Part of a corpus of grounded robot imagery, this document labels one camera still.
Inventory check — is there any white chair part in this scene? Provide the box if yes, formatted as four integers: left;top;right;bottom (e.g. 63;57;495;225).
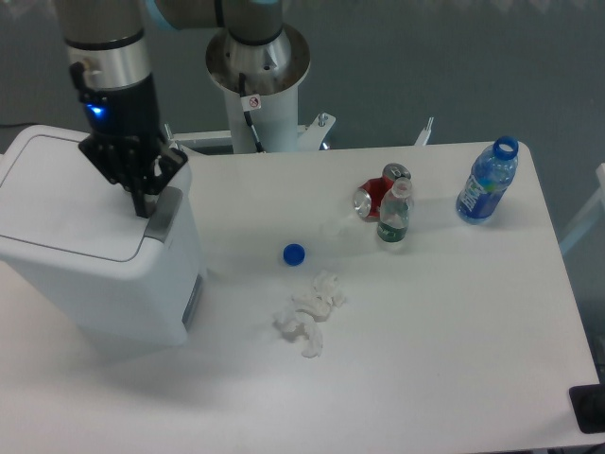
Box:
559;164;604;256

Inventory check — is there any blue plastic drink bottle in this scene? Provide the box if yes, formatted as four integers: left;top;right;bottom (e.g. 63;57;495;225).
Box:
456;135;519;224

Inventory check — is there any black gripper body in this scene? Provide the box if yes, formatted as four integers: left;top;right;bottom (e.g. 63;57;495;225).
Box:
69;61;165;151

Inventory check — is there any black device at edge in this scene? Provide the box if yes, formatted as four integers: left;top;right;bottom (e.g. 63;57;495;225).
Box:
569;384;604;434

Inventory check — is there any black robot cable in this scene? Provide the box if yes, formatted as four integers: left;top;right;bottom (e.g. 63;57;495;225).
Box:
238;73;266;153

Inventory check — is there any small clear green-label bottle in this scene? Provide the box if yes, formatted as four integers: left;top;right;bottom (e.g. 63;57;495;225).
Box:
376;177;414;243

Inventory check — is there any white trash can lid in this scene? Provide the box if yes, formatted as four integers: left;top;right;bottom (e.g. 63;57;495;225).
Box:
0;134;160;263

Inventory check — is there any white metal base frame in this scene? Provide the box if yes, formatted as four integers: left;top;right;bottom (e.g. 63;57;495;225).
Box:
164;112;436;156

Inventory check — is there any crushed red soda can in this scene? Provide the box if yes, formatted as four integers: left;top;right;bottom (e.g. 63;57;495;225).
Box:
352;163;411;220

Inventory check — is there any crumpled white tissue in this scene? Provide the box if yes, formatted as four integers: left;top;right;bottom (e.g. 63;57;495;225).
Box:
272;271;346;358

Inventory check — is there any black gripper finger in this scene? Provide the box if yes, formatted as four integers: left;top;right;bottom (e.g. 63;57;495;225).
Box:
78;134;159;218
148;146;188;194

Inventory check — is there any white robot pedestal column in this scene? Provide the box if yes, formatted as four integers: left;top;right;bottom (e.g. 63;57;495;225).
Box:
206;25;310;153

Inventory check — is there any white trash can body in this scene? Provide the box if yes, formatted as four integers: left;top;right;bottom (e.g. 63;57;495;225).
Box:
1;167;206;345

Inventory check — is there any blue bottle cap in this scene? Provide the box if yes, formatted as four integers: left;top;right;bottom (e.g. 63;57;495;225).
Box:
283;243;306;267

